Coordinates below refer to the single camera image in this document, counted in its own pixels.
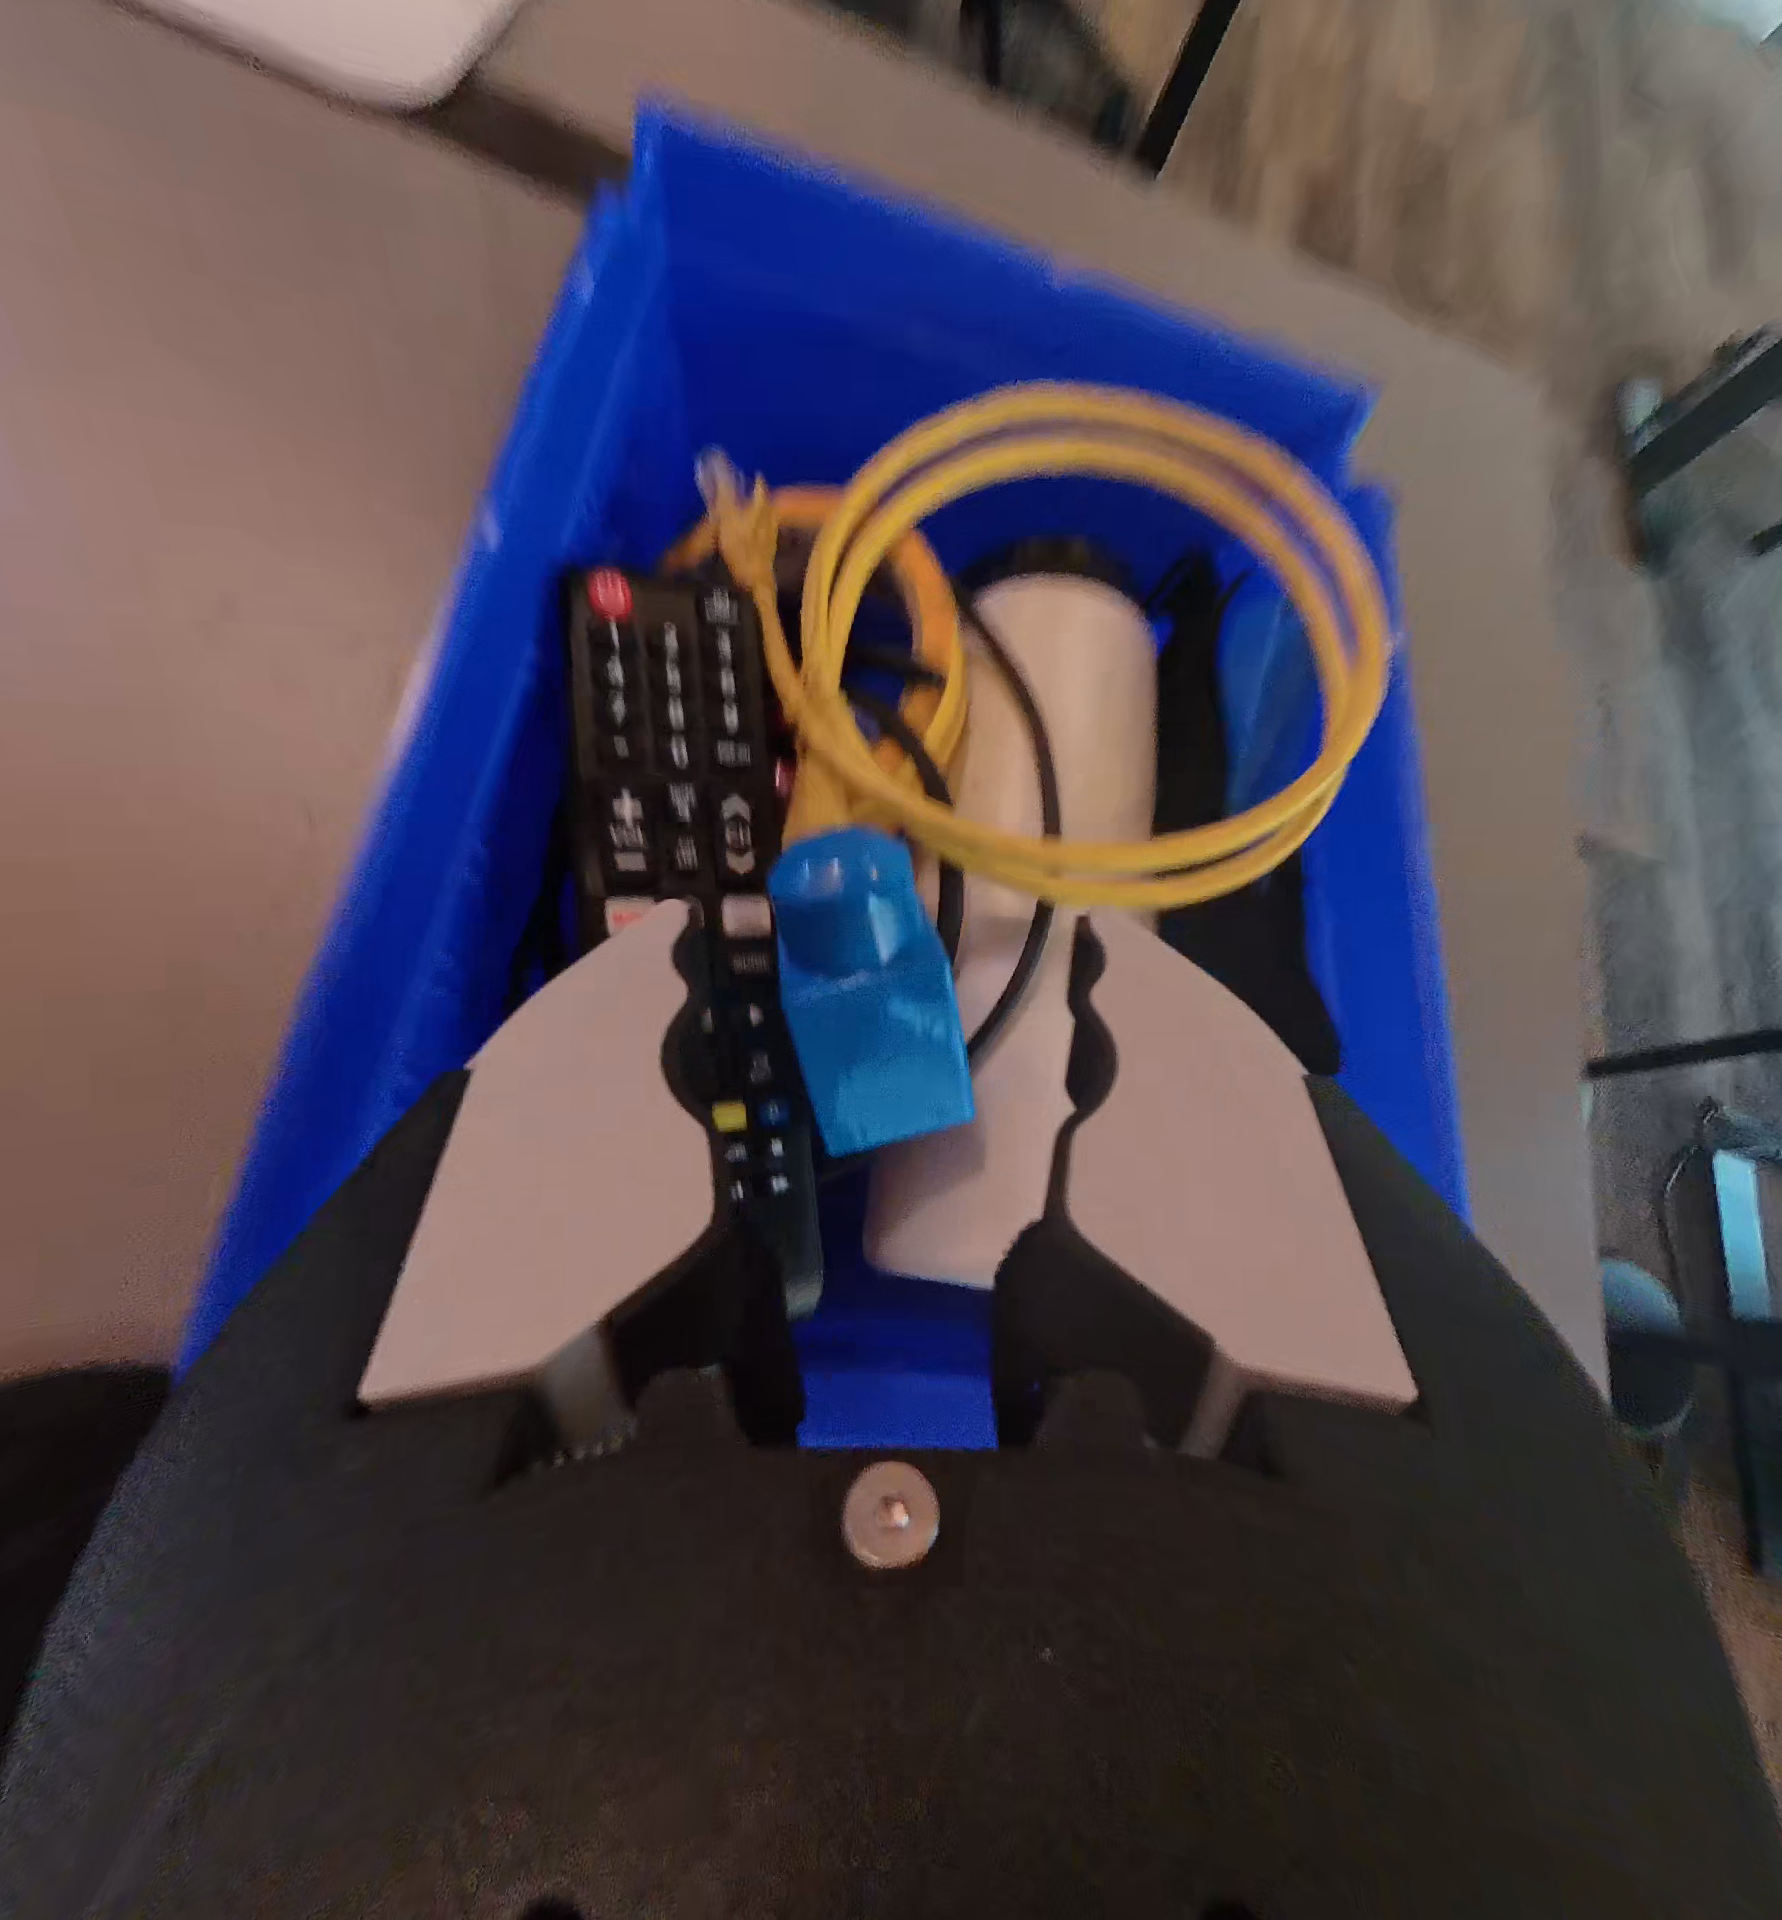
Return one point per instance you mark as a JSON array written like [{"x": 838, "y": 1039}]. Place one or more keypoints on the blue square plastic tube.
[{"x": 877, "y": 1034}]

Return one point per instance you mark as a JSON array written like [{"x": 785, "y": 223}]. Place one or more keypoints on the black panel desk lamp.
[{"x": 350, "y": 38}]

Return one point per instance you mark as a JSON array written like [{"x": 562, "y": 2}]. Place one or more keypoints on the black metal frame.
[
  {"x": 1730, "y": 405},
  {"x": 1745, "y": 1352}
]

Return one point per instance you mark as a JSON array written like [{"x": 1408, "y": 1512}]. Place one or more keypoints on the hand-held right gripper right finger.
[{"x": 1220, "y": 1200}]

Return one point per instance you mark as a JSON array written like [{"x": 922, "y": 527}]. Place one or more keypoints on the dark cloth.
[{"x": 22, "y": 1575}]

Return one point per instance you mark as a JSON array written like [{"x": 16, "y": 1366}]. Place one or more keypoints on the white cylindrical bottle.
[{"x": 1084, "y": 718}]

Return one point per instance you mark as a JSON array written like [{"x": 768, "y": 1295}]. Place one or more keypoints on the black TV remote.
[{"x": 651, "y": 718}]

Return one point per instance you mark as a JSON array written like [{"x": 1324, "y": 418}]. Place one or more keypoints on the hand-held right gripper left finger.
[{"x": 561, "y": 1184}]

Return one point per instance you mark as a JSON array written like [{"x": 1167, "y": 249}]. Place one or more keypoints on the grey desk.
[{"x": 156, "y": 599}]

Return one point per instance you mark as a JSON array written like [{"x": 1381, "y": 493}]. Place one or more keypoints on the blue storage bin white label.
[{"x": 772, "y": 329}]

